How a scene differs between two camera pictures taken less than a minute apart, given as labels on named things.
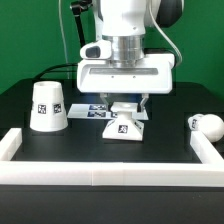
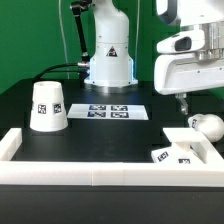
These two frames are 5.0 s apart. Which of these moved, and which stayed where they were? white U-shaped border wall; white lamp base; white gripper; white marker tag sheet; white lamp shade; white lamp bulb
Moved: white gripper; white lamp base
Stayed: white U-shaped border wall; white marker tag sheet; white lamp bulb; white lamp shade
